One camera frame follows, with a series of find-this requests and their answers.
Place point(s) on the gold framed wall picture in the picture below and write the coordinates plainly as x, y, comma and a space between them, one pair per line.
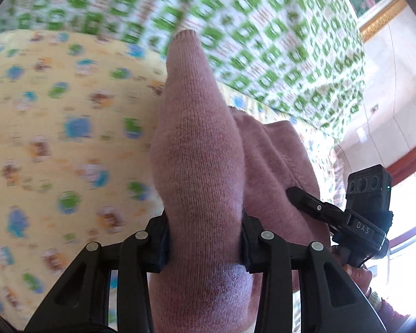
378, 17

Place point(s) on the person's right hand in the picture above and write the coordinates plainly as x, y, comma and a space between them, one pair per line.
362, 277

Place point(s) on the green checkered quilt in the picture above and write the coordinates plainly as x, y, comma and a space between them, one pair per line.
263, 41

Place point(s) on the person's right forearm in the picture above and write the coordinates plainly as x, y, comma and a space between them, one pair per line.
388, 310

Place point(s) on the red-brown wooden frame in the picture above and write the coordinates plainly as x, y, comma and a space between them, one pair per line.
412, 159

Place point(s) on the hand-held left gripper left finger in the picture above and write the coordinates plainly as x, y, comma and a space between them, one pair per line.
157, 249

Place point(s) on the purple knit sweater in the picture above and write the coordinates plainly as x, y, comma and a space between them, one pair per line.
201, 145

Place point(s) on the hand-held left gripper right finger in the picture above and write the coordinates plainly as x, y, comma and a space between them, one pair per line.
249, 249

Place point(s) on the yellow cartoon print bed sheet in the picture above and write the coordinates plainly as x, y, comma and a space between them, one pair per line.
55, 128

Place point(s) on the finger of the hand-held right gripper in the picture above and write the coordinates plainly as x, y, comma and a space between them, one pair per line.
312, 205

